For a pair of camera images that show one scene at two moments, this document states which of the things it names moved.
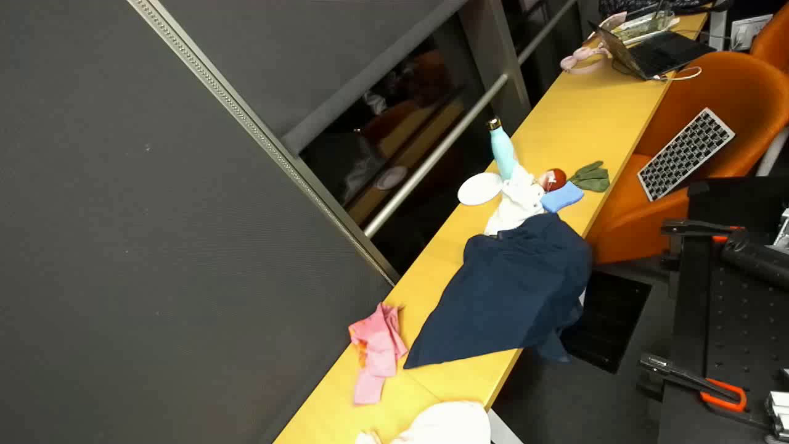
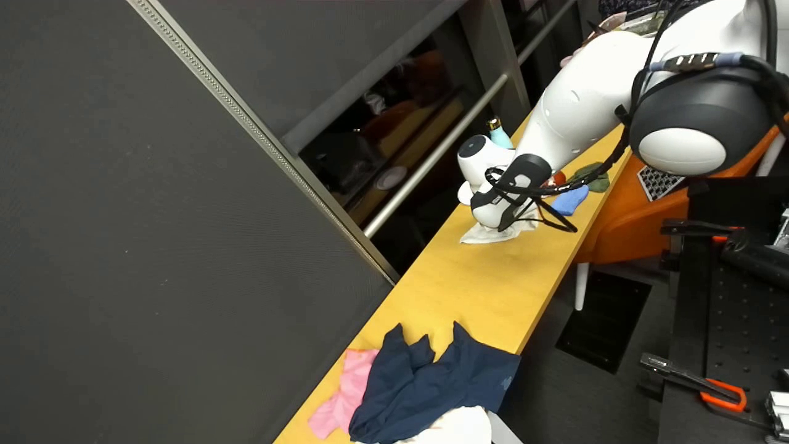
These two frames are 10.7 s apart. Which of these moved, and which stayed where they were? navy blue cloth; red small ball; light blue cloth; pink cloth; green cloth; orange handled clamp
Moved: pink cloth; navy blue cloth
Stayed: light blue cloth; red small ball; green cloth; orange handled clamp
